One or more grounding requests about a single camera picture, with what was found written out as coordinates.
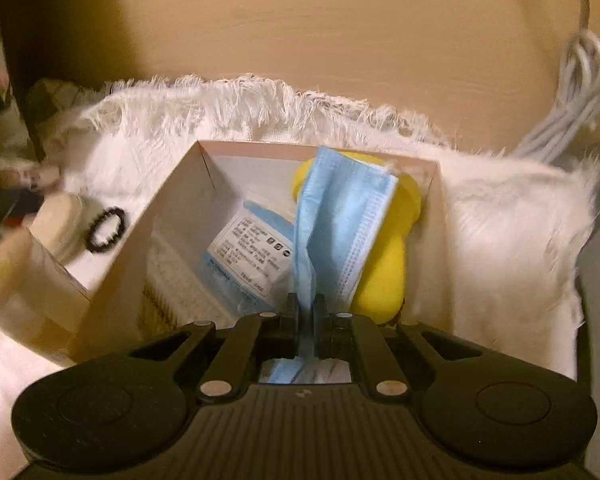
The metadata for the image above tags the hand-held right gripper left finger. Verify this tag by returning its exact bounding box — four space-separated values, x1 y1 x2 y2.
130 294 301 400

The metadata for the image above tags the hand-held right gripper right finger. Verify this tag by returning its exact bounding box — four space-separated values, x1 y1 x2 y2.
313 294 473 402

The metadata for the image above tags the blue face mask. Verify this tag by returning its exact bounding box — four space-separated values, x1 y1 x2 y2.
260 146 401 387

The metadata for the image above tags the pink cardboard box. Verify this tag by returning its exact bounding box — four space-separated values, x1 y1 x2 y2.
72 140 456 367

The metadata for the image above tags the black spiral hair tie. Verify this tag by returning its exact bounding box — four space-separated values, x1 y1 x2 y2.
86 206 127 254

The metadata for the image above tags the clear plastic jar brown label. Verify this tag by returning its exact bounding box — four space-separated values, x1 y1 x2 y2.
0 192 93 366

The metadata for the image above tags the white blue mask packet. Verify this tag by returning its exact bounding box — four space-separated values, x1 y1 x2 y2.
200 199 301 311

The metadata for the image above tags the white cotton swab pack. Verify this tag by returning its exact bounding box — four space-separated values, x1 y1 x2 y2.
140 230 233 333

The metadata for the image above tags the white textured cloth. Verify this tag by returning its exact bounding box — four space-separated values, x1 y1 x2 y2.
0 74 600 480

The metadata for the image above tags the patterned cloth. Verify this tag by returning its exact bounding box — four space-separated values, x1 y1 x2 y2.
0 45 98 196

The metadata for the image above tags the black case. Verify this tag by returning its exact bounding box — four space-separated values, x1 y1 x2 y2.
0 0 48 163

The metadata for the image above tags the white cable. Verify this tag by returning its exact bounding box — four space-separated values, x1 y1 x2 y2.
512 0 600 161

